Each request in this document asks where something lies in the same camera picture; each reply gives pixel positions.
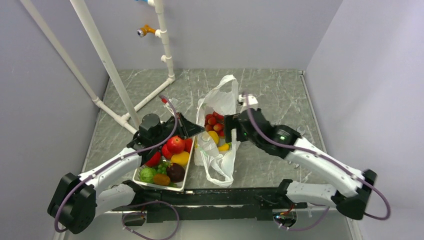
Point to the brown kiwi fake fruit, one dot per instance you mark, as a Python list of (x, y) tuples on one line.
[(161, 179)]

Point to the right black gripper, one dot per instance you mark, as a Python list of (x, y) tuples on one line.
[(231, 122)]

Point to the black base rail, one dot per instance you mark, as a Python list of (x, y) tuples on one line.
[(259, 203)]

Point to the dark purple fake fruit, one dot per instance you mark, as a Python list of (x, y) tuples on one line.
[(175, 172)]

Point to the silver wrench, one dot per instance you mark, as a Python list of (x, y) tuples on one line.
[(301, 129)]

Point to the green grapes fake fruit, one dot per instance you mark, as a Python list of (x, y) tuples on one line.
[(162, 167)]

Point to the white plastic bag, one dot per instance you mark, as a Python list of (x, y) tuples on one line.
[(218, 165)]

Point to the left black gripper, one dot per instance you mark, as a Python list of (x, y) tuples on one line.
[(186, 129)]

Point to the orange silver valve knob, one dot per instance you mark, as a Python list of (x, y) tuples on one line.
[(146, 29)]

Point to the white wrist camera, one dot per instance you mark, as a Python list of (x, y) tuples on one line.
[(170, 102), (248, 101)]

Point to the red apple fake fruit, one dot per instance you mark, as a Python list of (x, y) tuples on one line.
[(175, 145)]

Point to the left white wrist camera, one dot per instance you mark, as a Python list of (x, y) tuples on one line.
[(170, 102)]

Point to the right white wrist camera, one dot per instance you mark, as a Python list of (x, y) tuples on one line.
[(248, 101)]

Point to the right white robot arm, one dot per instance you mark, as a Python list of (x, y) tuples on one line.
[(347, 189)]

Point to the red lychee bunch fake fruit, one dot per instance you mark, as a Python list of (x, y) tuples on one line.
[(215, 122)]

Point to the red tomato fake fruit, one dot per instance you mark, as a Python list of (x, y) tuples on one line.
[(154, 161)]

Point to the yellow mango fake fruit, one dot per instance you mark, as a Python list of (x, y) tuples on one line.
[(181, 159)]

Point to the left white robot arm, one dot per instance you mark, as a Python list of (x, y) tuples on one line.
[(79, 199)]

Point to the green round fake fruit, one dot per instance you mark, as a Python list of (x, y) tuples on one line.
[(147, 174)]

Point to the white plastic basket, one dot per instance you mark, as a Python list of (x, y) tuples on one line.
[(166, 156)]

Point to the red strawberry fake fruit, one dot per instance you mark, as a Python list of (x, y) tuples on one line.
[(188, 145)]

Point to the yellow fake fruit in bag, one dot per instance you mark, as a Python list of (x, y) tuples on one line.
[(214, 135)]

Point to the white PVC pipe frame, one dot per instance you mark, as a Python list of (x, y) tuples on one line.
[(130, 120)]

